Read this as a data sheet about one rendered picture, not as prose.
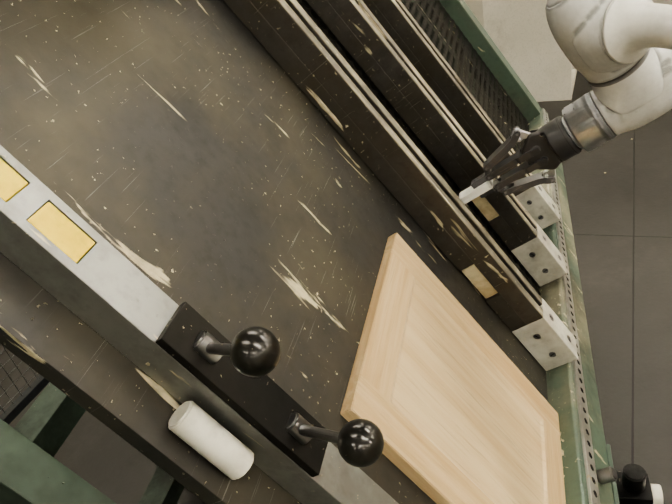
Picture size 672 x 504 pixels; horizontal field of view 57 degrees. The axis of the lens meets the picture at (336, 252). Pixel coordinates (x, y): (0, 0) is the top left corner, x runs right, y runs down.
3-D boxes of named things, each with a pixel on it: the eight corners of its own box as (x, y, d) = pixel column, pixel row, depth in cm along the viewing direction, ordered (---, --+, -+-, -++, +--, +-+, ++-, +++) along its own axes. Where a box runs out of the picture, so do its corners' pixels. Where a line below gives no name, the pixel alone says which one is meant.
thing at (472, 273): (485, 299, 119) (499, 293, 118) (460, 271, 117) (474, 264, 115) (485, 289, 122) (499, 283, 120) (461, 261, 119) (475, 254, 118)
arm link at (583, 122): (586, 84, 109) (555, 103, 112) (591, 103, 102) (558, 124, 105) (613, 123, 112) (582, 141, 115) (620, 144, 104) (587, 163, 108)
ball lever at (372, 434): (294, 456, 60) (377, 481, 49) (267, 432, 58) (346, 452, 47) (316, 422, 61) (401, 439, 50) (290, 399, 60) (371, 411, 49)
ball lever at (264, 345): (204, 377, 56) (268, 390, 45) (173, 350, 55) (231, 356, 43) (230, 344, 58) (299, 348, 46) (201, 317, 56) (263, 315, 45)
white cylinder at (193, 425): (161, 432, 54) (227, 484, 56) (182, 421, 52) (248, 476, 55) (176, 405, 56) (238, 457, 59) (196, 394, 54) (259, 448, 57)
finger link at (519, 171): (543, 147, 114) (548, 152, 115) (492, 179, 120) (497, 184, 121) (544, 156, 111) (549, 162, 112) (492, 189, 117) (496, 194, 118)
